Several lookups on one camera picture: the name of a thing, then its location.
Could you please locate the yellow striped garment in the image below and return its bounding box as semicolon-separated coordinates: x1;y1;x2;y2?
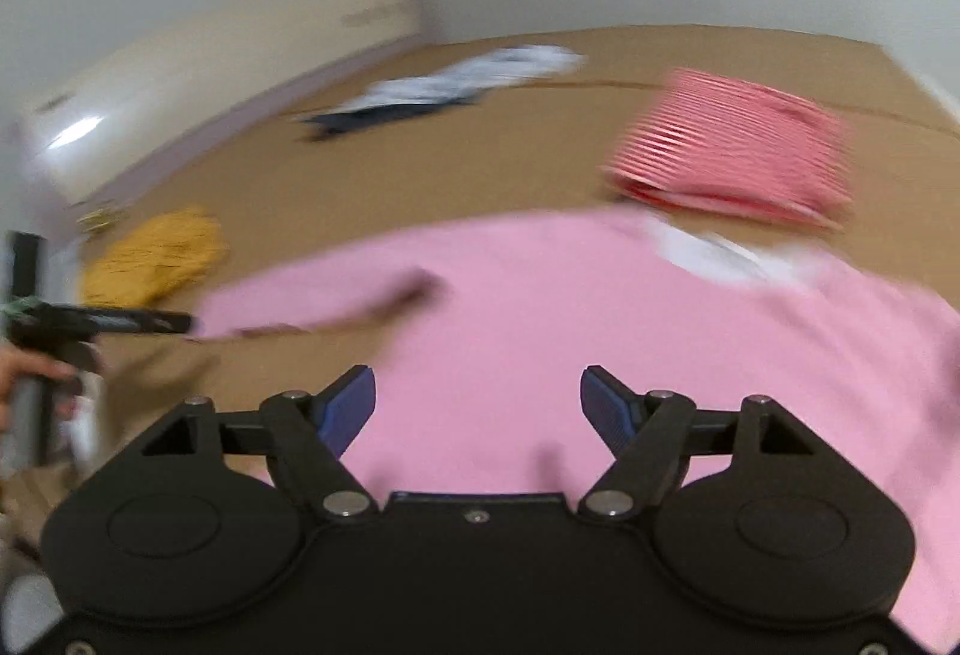
80;206;228;309

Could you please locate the person's left hand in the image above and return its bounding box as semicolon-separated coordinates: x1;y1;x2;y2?
0;341;85;436

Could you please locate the folded red striped garment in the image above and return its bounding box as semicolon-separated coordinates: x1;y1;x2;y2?
604;68;851;228

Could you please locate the cream bed headboard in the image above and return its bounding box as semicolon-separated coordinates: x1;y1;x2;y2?
21;0;421;203

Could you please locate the gold foil package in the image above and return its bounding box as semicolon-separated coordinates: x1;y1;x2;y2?
76;203;127;238

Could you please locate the pink sweatshirt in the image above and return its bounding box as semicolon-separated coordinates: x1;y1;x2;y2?
197;205;958;653

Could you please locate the white and navy garment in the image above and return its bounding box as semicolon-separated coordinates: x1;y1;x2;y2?
296;44;584;140

